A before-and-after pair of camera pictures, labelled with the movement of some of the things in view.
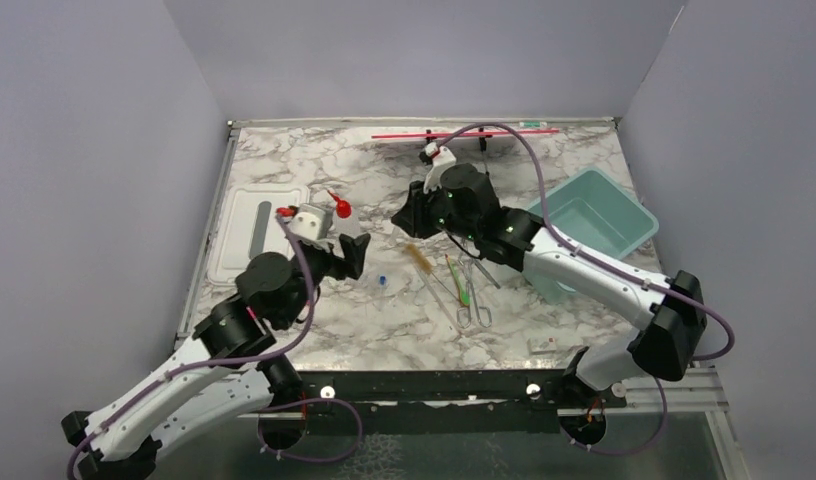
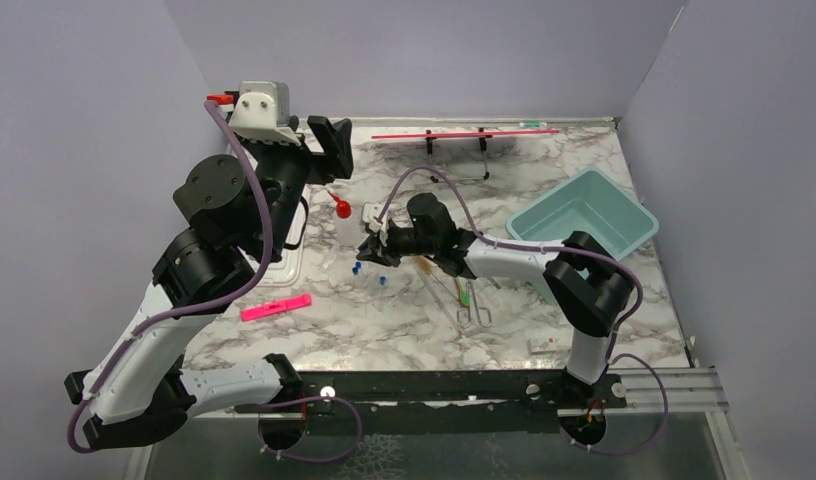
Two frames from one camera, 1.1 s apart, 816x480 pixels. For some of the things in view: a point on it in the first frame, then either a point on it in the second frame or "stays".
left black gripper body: (322, 264) -> (288, 168)
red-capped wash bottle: (343, 207) stays
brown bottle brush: (420, 258) stays
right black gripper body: (460, 227) -> (401, 243)
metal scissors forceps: (463, 314) stays
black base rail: (434, 402) stays
